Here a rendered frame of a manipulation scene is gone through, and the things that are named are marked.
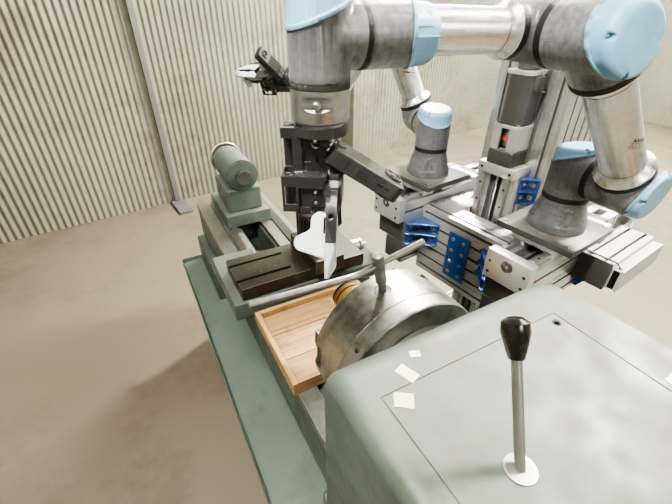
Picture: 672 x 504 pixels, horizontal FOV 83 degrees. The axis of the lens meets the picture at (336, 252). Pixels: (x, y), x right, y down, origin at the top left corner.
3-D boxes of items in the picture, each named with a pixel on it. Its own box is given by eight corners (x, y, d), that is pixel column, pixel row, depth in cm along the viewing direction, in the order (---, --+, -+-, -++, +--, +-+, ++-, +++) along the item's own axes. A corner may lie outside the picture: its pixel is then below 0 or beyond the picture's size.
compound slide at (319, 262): (344, 266, 124) (344, 253, 121) (316, 275, 120) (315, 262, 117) (316, 238, 139) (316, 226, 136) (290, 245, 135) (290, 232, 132)
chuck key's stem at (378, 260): (385, 295, 75) (379, 249, 68) (392, 301, 73) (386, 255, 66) (376, 300, 74) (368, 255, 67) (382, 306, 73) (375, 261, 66)
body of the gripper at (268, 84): (261, 95, 140) (292, 96, 138) (253, 76, 132) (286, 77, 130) (266, 80, 143) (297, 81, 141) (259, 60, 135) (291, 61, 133)
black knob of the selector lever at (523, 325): (535, 358, 42) (548, 327, 40) (515, 369, 41) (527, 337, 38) (506, 335, 45) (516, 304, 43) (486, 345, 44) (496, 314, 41)
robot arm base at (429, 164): (427, 161, 152) (430, 136, 146) (456, 173, 141) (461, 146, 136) (398, 169, 145) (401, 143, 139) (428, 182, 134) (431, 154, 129)
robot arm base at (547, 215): (544, 207, 118) (554, 176, 112) (595, 226, 107) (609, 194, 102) (515, 220, 110) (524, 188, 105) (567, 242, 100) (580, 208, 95)
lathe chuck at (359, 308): (459, 364, 92) (464, 266, 73) (347, 436, 83) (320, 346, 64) (434, 340, 99) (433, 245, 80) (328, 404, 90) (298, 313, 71)
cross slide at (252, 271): (363, 263, 133) (363, 253, 131) (243, 301, 116) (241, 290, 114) (338, 240, 147) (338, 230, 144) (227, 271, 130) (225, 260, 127)
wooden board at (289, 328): (409, 344, 110) (411, 334, 107) (294, 396, 95) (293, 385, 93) (356, 287, 132) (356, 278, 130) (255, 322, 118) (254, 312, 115)
